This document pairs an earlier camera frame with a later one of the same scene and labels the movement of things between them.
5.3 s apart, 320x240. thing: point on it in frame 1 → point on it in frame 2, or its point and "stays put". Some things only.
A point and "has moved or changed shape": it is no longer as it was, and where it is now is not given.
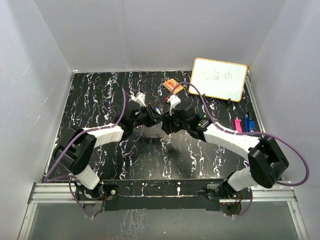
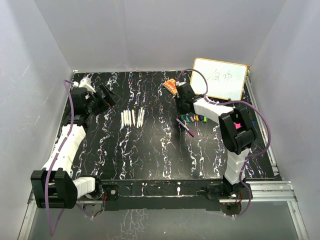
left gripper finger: [158, 119] → [115, 98]
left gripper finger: [154, 114] → [107, 96]
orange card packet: [170, 84] stays put
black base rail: [131, 195] stays put
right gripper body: [173, 123] → [179, 103]
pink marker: [238, 125] stays put
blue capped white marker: [158, 110] has moved or changed shape
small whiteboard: [218, 79] stays put
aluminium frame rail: [56, 193] stays put
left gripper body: [144, 117] → [97, 105]
